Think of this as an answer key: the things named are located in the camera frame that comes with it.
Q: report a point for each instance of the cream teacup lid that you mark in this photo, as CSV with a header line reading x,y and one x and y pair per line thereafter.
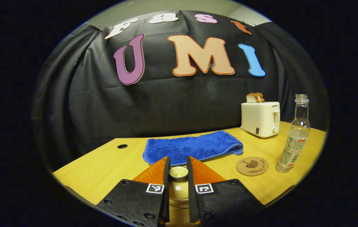
x,y
178,186

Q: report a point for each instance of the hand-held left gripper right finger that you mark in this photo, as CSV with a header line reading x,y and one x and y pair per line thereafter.
x,y
190,189

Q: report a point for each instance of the white toaster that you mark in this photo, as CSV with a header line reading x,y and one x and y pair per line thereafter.
x,y
259,119

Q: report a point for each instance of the clear water bottle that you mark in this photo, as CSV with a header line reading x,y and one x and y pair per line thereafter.
x,y
293,145

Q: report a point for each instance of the bread slice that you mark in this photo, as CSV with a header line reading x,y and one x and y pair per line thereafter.
x,y
251,98
260,97

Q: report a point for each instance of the blue towel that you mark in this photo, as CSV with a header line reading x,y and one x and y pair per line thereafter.
x,y
194,146

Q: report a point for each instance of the round cork coaster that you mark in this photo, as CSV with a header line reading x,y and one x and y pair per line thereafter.
x,y
252,166

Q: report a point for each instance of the black backdrop cloth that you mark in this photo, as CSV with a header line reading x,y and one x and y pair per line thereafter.
x,y
103,104

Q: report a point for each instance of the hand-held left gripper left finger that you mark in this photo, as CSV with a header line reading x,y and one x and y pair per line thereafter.
x,y
166,189

